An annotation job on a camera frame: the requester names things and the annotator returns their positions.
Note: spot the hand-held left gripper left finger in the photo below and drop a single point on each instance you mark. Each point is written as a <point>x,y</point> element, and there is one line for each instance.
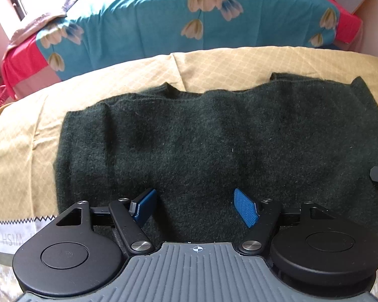
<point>144,207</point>

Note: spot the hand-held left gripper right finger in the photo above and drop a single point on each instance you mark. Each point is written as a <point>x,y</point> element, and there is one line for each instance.
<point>246,207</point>

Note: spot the dark green knit sweater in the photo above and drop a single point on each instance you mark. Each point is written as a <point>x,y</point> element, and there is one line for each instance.
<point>214,144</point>

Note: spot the yellow diamond-pattern blanket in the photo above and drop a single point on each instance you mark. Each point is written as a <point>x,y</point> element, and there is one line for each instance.
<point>25,151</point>

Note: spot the beige patterned bedsheet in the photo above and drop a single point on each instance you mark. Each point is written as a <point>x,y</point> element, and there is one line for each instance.
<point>3,270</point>

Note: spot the wooden furniture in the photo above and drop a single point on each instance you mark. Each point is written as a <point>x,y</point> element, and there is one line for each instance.
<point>373,19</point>

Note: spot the teal floral quilt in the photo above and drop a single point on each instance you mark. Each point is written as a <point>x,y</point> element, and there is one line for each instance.
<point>151,22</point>

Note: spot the pink cloth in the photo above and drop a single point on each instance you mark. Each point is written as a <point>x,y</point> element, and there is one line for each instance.
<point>41,22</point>

